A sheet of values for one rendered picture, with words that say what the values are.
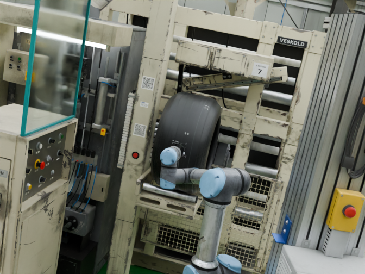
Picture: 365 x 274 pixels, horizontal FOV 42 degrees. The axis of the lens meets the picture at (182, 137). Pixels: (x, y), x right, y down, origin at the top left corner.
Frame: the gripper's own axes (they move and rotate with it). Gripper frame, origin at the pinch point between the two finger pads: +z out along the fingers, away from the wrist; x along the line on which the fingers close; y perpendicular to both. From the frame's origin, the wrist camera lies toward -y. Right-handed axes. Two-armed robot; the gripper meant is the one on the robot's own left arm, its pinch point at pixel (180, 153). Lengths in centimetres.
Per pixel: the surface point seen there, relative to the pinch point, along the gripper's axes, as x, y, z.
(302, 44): -51, 78, 78
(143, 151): 27.1, -10.2, 31.2
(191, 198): -9.0, -28.9, 25.7
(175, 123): 8.2, 13.4, 11.1
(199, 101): -0.3, 28.0, 25.0
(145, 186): 19.5, -29.3, 25.8
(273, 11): -1, 246, 952
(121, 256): 27, -82, 40
